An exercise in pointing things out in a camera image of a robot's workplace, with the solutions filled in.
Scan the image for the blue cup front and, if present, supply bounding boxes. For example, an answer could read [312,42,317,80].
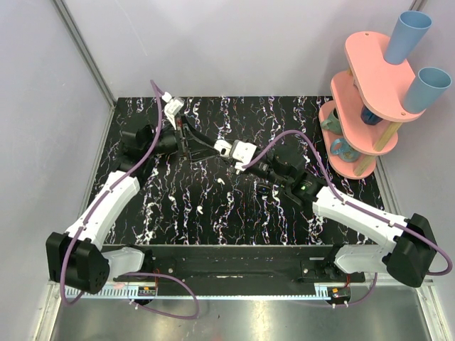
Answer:
[402,67,452,114]

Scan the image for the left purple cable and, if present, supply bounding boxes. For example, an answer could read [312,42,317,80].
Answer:
[59,80,200,320]

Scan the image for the blue cup rear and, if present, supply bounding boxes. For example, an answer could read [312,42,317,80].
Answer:
[384,11,432,65]

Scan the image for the black marble mat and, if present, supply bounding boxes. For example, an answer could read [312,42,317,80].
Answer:
[105,96,387,245]

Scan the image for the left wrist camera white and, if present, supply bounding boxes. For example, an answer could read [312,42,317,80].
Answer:
[161,92,184,129]

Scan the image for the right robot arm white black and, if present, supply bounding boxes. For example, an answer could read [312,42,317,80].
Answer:
[225,141,437,288]

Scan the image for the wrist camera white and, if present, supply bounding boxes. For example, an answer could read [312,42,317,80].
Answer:
[229,140,257,171]
[161,92,184,129]

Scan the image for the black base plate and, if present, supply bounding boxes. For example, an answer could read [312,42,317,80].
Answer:
[141,244,367,285]

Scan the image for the pink three tier shelf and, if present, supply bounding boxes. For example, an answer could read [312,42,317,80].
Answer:
[318,31,419,180]

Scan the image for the blue patterned mug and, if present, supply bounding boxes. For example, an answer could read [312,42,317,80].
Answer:
[330,138,360,163]

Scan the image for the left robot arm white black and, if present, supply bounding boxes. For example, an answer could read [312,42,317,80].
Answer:
[45,117,231,294]

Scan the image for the white earbud case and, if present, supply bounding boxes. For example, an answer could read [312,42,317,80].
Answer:
[213,139,232,158]

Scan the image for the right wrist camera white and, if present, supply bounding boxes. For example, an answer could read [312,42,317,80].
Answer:
[229,140,257,171]

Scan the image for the black earbud charging case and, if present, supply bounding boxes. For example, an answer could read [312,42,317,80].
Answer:
[256,184,271,195]

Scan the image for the green ceramic mug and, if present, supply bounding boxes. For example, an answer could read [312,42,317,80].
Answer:
[321,108,343,136]

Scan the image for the dark blue cup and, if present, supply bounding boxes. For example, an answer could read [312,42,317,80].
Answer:
[360,106,382,126]

